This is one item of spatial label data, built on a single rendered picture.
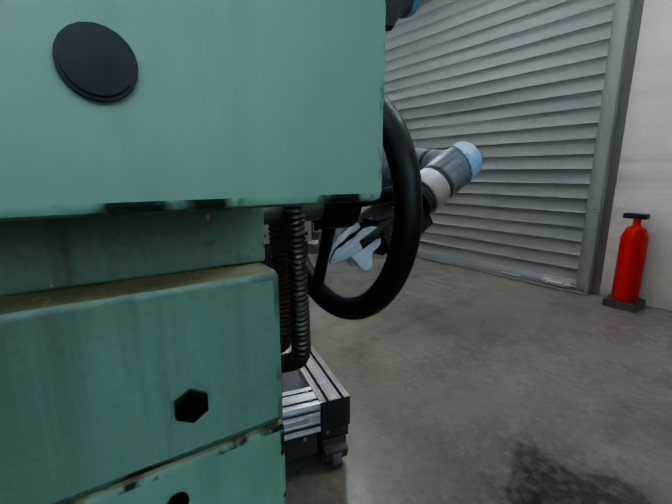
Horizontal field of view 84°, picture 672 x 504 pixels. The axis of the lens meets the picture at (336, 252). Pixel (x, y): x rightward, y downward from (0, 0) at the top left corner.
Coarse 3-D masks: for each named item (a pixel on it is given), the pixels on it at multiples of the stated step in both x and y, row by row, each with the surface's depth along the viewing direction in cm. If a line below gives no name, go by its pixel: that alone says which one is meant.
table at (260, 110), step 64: (0, 0) 6; (64, 0) 7; (128, 0) 7; (192, 0) 8; (256, 0) 9; (320, 0) 10; (384, 0) 11; (0, 64) 7; (64, 64) 7; (128, 64) 7; (192, 64) 8; (256, 64) 9; (320, 64) 10; (0, 128) 7; (64, 128) 7; (128, 128) 8; (192, 128) 8; (256, 128) 9; (320, 128) 10; (0, 192) 7; (64, 192) 7; (128, 192) 8; (192, 192) 9; (256, 192) 10; (320, 192) 11
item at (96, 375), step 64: (0, 320) 14; (64, 320) 15; (128, 320) 16; (192, 320) 17; (256, 320) 19; (0, 384) 14; (64, 384) 15; (128, 384) 16; (192, 384) 18; (256, 384) 20; (0, 448) 14; (64, 448) 15; (128, 448) 17; (192, 448) 18
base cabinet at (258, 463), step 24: (264, 432) 21; (192, 456) 19; (216, 456) 19; (240, 456) 20; (264, 456) 21; (144, 480) 17; (168, 480) 18; (192, 480) 19; (216, 480) 19; (240, 480) 20; (264, 480) 21
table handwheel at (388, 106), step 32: (384, 96) 37; (384, 128) 35; (416, 160) 35; (384, 192) 37; (416, 192) 34; (320, 224) 45; (352, 224) 46; (416, 224) 35; (320, 256) 50; (320, 288) 51; (384, 288) 38
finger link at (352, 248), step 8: (360, 232) 61; (368, 232) 59; (352, 240) 59; (376, 240) 61; (344, 248) 59; (352, 248) 58; (360, 248) 59; (368, 248) 61; (376, 248) 61; (336, 256) 59; (344, 256) 58; (352, 256) 59; (360, 256) 60; (368, 256) 61; (360, 264) 60; (368, 264) 61
